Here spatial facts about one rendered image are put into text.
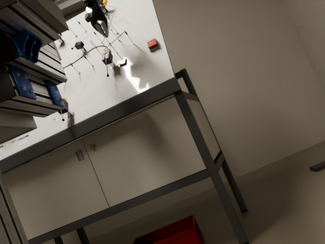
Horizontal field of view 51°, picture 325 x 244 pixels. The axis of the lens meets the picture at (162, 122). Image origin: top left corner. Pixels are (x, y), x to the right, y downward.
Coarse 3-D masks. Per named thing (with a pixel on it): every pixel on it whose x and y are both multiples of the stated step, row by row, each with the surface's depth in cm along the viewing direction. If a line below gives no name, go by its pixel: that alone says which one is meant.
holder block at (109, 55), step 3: (108, 51) 183; (108, 54) 181; (111, 54) 184; (102, 57) 182; (108, 57) 180; (111, 57) 183; (102, 60) 181; (108, 60) 181; (111, 60) 182; (105, 63) 183; (108, 63) 183
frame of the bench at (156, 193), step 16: (176, 96) 166; (192, 96) 196; (192, 128) 165; (208, 160) 163; (224, 160) 217; (192, 176) 165; (208, 176) 163; (160, 192) 169; (224, 192) 162; (112, 208) 176; (128, 208) 173; (224, 208) 162; (240, 208) 215; (80, 224) 180; (240, 224) 162; (32, 240) 187; (48, 240) 185; (80, 240) 242; (240, 240) 160
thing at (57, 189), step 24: (72, 144) 180; (24, 168) 187; (48, 168) 184; (72, 168) 180; (24, 192) 188; (48, 192) 184; (72, 192) 181; (96, 192) 178; (24, 216) 188; (48, 216) 185; (72, 216) 181
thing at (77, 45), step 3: (78, 42) 205; (81, 42) 205; (75, 45) 205; (78, 45) 204; (81, 45) 207; (72, 48) 209; (78, 48) 206; (81, 48) 206; (84, 48) 209; (87, 48) 211; (84, 51) 209
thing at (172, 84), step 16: (176, 80) 163; (144, 96) 166; (160, 96) 164; (112, 112) 170; (128, 112) 168; (80, 128) 174; (96, 128) 172; (48, 144) 179; (64, 144) 179; (16, 160) 184
